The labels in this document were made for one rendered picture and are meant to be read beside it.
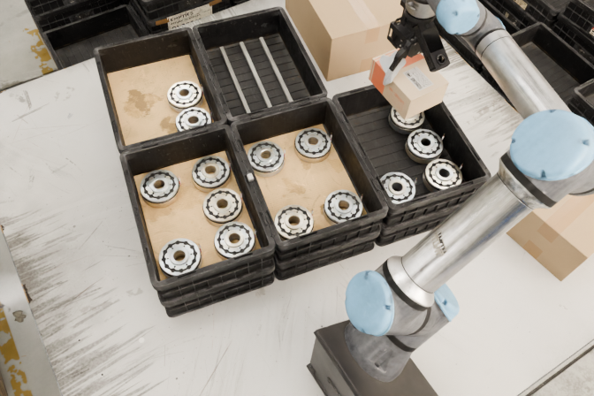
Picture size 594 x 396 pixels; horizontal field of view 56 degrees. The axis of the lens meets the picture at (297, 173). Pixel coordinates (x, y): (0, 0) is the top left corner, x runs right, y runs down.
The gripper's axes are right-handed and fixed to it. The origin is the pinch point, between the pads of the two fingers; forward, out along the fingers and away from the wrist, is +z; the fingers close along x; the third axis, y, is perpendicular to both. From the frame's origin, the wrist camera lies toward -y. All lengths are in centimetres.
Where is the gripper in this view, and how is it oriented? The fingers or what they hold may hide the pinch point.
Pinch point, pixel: (408, 76)
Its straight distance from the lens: 146.1
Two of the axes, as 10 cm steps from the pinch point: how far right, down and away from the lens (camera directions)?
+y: -5.2, -7.3, 4.5
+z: -0.4, 5.5, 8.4
